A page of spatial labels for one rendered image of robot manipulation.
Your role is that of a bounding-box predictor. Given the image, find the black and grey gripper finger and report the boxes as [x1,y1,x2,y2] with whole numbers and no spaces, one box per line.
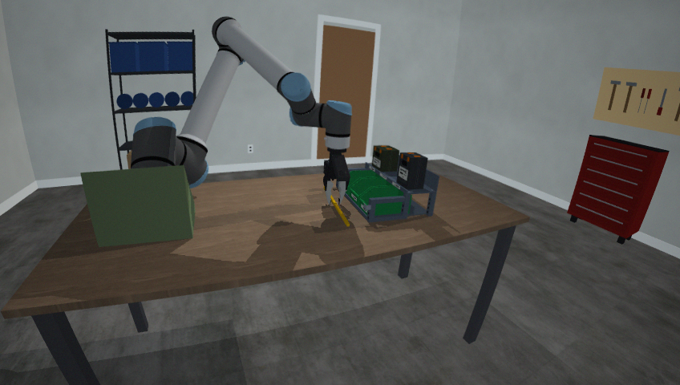
[323,172,334,205]
[338,181,349,204]

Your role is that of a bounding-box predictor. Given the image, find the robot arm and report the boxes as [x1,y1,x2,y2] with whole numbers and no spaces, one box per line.
[131,17,352,188]

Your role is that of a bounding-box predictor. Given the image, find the yellow bar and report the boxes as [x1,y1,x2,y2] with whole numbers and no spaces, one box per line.
[330,195,350,226]

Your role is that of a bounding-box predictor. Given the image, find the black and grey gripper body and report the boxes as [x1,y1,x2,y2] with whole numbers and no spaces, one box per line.
[324,147,346,180]

